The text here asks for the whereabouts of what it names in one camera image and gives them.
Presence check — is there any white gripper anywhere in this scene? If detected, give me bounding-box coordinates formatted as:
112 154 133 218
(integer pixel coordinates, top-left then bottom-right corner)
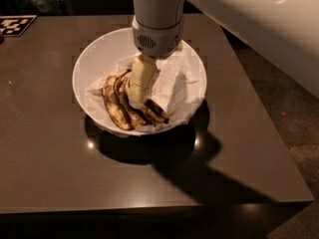
127 15 184 111

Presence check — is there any bunch of overripe bananas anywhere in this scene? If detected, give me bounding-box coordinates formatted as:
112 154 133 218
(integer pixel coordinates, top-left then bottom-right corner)
102 69 169 130

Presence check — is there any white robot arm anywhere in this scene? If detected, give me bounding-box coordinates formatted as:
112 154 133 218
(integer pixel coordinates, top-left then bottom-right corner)
132 0 319 97

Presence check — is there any white bowl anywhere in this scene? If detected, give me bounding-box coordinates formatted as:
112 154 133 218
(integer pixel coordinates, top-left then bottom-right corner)
72 27 207 137

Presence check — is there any white paper towel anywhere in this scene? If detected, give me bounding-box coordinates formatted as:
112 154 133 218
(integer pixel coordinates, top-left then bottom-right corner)
84 43 206 135

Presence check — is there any black white fiducial marker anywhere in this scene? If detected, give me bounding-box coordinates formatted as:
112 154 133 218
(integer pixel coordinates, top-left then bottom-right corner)
0 15 37 37

